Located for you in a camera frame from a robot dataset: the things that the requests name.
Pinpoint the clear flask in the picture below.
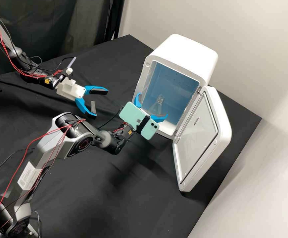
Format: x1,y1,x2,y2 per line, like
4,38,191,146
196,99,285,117
149,93,169,116

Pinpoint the incubator door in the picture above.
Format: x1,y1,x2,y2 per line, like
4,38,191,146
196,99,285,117
172,85,232,193

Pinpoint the black cable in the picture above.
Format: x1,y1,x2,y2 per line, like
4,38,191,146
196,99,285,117
96,106,123,130

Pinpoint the right wrist camera phone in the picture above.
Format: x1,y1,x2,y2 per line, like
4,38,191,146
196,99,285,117
119,101,160,137

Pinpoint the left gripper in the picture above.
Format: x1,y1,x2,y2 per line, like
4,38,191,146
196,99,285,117
56,76,143,117

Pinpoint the white incubator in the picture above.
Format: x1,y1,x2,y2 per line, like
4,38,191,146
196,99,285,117
133,34,219,141

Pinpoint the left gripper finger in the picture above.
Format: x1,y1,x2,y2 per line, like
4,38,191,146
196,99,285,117
151,114,168,123

